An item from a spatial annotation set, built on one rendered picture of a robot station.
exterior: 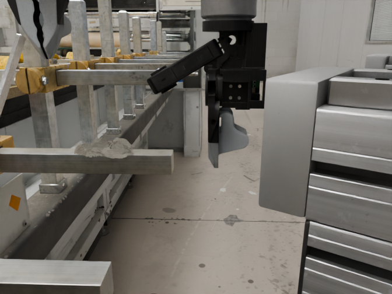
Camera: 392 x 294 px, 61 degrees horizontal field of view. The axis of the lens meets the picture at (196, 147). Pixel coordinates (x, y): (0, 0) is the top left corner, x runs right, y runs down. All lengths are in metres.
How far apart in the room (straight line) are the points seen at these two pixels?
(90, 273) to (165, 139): 2.98
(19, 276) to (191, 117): 2.80
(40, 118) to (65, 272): 0.50
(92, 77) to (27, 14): 0.23
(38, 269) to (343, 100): 0.26
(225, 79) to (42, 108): 0.42
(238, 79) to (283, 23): 9.01
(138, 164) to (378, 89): 0.36
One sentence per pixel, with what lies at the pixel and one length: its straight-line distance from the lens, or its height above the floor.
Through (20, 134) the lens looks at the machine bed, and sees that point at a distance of 1.10.
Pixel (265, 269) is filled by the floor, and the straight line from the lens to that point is 1.71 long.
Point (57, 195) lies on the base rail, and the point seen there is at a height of 0.70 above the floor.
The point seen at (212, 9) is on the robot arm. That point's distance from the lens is 0.46.
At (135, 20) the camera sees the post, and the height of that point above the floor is 1.12.
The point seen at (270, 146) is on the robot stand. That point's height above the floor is 0.95.
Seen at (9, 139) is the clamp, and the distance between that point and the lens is 0.62.
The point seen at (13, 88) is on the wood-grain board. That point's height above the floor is 0.90.
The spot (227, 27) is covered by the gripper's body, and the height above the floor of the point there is 1.03.
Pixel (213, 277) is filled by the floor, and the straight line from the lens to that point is 1.63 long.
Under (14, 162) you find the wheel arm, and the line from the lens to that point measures 0.56.
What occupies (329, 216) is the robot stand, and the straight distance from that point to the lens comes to 0.23.
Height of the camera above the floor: 1.01
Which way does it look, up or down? 17 degrees down
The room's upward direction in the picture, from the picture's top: straight up
